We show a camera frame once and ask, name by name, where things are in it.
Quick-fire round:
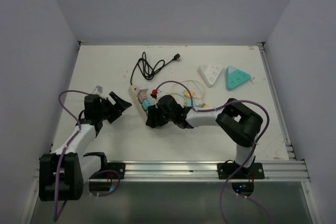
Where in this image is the aluminium front rail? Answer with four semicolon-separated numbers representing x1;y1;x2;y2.
90;161;310;183

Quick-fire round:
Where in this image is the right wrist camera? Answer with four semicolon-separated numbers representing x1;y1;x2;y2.
150;89;161;100

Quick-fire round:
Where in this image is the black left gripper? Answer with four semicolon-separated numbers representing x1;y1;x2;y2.
97;91;131;123

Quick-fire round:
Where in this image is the teal power strip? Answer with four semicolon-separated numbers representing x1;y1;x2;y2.
225;66;251;91

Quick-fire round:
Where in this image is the pink cube charger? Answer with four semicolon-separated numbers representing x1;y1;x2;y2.
138;92;148;103

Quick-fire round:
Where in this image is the light blue usb charger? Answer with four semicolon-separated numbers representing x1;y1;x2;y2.
184;99;192;106

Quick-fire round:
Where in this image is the beige power strip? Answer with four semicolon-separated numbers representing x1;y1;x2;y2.
128;85;148;121

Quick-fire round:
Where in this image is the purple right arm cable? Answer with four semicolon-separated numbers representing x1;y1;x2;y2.
155;80;271;224

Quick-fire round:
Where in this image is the teal cube charger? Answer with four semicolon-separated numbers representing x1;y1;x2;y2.
141;99;152;111

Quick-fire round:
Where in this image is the white triangular power strip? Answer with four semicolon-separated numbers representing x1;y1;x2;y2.
198;65;223;88

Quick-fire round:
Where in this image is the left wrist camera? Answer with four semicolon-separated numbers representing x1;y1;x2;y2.
91;86;103;97

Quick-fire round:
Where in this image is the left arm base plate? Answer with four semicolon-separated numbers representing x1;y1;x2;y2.
105;162;126;180

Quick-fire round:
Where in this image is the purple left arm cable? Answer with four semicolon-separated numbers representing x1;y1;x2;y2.
53;90;121;222

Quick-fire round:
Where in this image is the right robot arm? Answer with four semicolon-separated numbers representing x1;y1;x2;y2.
146;95;266;178

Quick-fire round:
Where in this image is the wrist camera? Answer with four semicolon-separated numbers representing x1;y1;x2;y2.
91;86;103;97
150;89;161;100

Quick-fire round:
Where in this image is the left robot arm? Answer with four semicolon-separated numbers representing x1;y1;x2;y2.
39;92;132;201

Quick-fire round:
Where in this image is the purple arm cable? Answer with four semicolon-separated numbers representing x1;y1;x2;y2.
53;90;121;222
155;80;271;224

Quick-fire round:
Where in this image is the white charger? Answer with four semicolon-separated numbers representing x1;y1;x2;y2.
138;86;149;93

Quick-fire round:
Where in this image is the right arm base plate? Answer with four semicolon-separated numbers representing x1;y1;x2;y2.
217;160;265;180

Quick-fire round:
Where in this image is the black power cable with plug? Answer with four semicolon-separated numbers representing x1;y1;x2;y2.
130;51;182;86

